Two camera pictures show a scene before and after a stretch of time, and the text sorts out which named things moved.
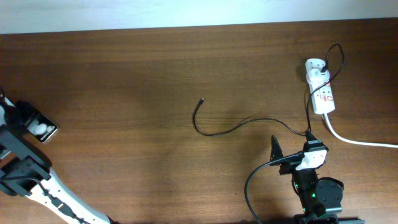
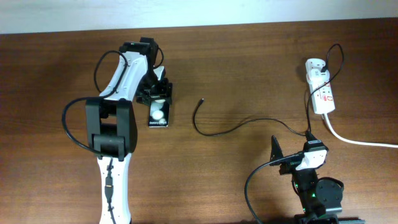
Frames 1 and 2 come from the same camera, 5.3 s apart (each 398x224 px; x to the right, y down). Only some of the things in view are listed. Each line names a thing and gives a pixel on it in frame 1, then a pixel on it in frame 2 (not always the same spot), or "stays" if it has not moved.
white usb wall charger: [316, 76] stays
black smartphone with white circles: [40, 127] to [158, 114]
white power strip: [323, 101] stays
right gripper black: [277, 151] stays
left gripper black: [23, 106] to [166, 91]
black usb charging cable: [275, 119] stays
